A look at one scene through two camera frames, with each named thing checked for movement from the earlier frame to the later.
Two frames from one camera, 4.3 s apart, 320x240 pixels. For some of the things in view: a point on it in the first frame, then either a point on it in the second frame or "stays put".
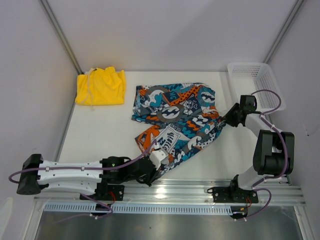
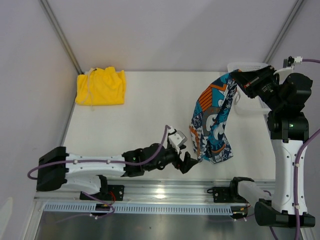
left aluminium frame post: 61,35 stays put
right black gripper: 228,116 → 247,79
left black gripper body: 147,178 → 171,156
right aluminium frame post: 284,31 stays put
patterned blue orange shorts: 186,115 → 209,119
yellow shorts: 101,86 stays put
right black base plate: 233,194 stays put
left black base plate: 115,192 stays put
